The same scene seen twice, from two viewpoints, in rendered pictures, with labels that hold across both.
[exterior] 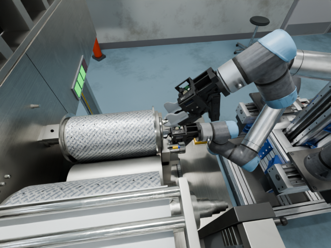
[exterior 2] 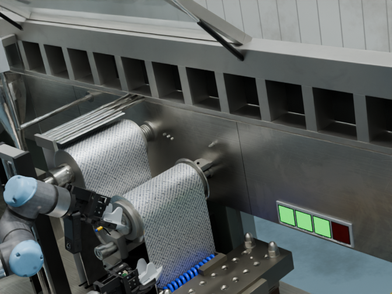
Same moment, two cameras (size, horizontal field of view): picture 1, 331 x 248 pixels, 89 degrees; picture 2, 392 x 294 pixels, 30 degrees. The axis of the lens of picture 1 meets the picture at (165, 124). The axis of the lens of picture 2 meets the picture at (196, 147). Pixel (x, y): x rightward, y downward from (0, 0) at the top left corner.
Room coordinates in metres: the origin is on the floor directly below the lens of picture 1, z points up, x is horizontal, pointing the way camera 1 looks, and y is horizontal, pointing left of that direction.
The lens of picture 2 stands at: (1.93, -0.73, 2.20)
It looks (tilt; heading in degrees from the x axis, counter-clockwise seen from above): 24 degrees down; 148
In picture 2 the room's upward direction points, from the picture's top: 11 degrees counter-clockwise
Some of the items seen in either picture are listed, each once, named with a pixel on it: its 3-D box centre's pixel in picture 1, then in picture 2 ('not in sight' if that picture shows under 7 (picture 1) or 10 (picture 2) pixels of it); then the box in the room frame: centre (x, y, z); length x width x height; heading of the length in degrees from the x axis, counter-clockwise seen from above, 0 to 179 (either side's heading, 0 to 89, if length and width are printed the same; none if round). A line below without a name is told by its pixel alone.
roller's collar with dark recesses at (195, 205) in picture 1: (179, 211); (60, 177); (0.06, -0.03, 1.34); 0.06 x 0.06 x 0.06; 7
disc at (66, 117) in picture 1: (73, 137); (191, 181); (0.27, 0.28, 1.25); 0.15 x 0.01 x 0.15; 7
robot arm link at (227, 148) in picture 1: (219, 144); not in sight; (0.39, -0.25, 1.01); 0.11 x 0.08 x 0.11; 52
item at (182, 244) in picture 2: not in sight; (182, 247); (0.35, 0.16, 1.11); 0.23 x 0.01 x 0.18; 97
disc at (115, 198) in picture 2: (154, 129); (126, 219); (0.30, 0.03, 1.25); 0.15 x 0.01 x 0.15; 7
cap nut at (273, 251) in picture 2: not in sight; (272, 248); (0.49, 0.37, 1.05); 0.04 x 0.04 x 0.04
